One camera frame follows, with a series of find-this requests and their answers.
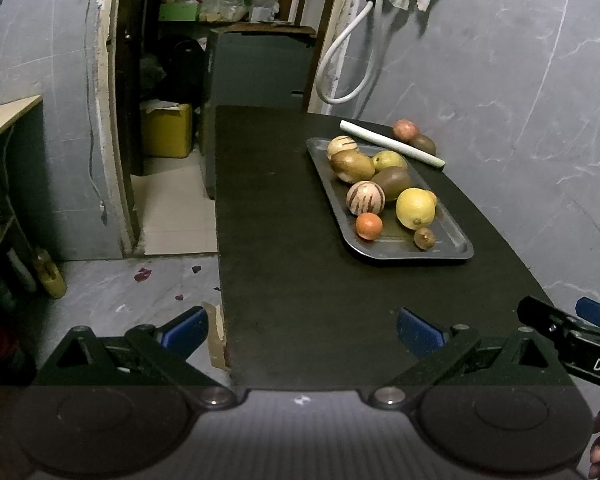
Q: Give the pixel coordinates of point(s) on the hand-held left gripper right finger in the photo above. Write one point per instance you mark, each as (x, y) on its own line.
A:
(417, 332)

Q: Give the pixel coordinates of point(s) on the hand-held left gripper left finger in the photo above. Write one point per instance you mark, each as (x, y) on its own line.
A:
(187, 330)

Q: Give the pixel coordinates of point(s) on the metal tray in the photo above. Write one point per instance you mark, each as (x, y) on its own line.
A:
(395, 251)

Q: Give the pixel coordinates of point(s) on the small brown kiwi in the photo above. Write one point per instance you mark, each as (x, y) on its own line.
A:
(424, 238)

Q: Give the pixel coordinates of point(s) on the small orange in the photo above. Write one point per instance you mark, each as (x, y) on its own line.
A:
(369, 225)

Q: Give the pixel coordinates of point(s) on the yellow lemon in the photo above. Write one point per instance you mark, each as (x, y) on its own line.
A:
(415, 208)

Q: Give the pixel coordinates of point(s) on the striped pepino melon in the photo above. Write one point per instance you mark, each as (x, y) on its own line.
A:
(341, 144)
(365, 198)

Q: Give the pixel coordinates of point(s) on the large brown kiwi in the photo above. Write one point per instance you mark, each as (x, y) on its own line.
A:
(394, 182)

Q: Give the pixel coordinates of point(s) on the brown-green pear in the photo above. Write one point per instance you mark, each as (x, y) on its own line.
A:
(352, 166)

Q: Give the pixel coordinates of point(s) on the cardboard sheet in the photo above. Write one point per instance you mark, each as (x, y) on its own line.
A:
(180, 210)

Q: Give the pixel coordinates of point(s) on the yellow bottle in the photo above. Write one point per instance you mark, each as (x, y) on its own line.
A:
(50, 275)

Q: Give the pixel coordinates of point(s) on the yellow-green lemon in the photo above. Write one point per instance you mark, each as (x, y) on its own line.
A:
(390, 160)

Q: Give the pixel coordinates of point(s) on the white bottle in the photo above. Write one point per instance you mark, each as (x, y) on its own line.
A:
(22, 272)

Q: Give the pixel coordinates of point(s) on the white tube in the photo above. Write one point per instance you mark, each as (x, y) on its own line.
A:
(380, 138)

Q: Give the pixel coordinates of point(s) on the yellow plastic container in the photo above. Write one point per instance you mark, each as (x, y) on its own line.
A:
(166, 130)

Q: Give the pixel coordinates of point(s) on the red apple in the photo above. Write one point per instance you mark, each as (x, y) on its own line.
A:
(405, 130)

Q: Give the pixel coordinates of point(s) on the dark cabinet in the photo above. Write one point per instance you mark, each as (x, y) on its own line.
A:
(260, 70)

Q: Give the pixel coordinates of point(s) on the wooden shelf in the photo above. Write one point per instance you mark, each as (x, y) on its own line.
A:
(10, 111)

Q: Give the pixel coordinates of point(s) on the green box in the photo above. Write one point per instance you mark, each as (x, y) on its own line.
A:
(180, 11)

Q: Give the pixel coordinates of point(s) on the clear plastic bags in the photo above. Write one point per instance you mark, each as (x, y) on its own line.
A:
(230, 2)

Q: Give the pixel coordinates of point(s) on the pale door frame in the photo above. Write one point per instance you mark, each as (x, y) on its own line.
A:
(105, 110)

